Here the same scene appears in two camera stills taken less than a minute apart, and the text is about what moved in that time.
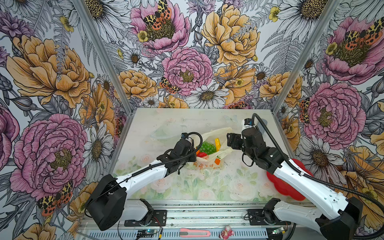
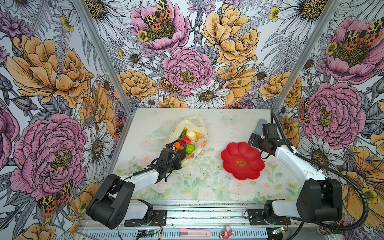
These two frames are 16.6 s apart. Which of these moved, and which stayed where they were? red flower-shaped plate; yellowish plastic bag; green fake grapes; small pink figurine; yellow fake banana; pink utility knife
Moved: green fake grapes; yellow fake banana; yellowish plastic bag; red flower-shaped plate
Stayed: pink utility knife; small pink figurine
